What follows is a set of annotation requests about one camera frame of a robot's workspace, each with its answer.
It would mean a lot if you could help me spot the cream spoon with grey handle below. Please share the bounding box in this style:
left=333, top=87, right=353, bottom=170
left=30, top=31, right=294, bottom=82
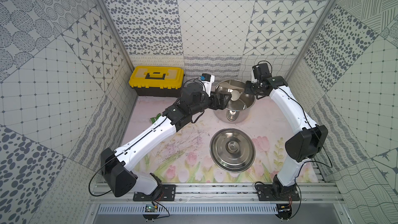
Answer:
left=231, top=90, right=250, bottom=101

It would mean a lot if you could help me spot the stainless steel pot lid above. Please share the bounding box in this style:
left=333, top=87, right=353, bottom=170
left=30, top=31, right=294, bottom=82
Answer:
left=210, top=128, right=256, bottom=173

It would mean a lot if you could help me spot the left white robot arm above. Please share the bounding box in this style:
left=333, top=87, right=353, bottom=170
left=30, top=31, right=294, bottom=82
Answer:
left=99, top=83, right=232, bottom=199

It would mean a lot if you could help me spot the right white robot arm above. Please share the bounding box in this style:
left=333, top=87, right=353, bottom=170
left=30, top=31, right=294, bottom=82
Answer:
left=245, top=76, right=328, bottom=195

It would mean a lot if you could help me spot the yellow black toolbox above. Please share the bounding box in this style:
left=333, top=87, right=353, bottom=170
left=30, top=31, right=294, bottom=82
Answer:
left=129, top=66, right=184, bottom=98

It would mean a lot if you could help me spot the right small circuit board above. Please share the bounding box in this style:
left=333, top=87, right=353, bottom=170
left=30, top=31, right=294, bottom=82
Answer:
left=276, top=204, right=292, bottom=220

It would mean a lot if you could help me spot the green circuit board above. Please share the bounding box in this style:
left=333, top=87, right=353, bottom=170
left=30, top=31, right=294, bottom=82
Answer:
left=145, top=204, right=158, bottom=213

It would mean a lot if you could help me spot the white perforated vent strip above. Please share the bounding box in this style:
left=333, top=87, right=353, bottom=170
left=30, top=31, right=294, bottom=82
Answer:
left=97, top=203, right=278, bottom=215

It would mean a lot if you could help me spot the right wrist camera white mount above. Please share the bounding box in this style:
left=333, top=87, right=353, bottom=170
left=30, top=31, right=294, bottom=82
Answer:
left=251, top=61, right=272, bottom=83

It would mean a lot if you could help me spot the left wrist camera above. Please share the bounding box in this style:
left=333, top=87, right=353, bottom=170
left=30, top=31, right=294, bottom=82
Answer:
left=200, top=73, right=215, bottom=97

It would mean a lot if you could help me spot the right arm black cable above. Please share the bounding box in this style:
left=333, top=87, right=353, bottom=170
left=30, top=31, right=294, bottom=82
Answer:
left=276, top=87, right=333, bottom=175

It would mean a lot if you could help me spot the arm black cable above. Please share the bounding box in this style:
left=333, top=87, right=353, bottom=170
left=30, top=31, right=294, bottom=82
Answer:
left=276, top=87, right=333, bottom=175
left=88, top=152, right=122, bottom=197

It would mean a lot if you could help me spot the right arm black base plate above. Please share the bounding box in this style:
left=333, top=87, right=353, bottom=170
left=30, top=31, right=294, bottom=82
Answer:
left=255, top=182, right=301, bottom=202

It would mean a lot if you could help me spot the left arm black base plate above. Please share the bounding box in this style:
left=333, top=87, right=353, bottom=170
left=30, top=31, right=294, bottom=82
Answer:
left=133, top=184, right=176, bottom=202

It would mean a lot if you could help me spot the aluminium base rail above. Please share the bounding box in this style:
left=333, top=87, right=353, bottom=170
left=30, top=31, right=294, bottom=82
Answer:
left=88, top=183, right=344, bottom=204

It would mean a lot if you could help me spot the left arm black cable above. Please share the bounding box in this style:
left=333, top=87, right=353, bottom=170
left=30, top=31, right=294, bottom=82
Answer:
left=88, top=152, right=122, bottom=197

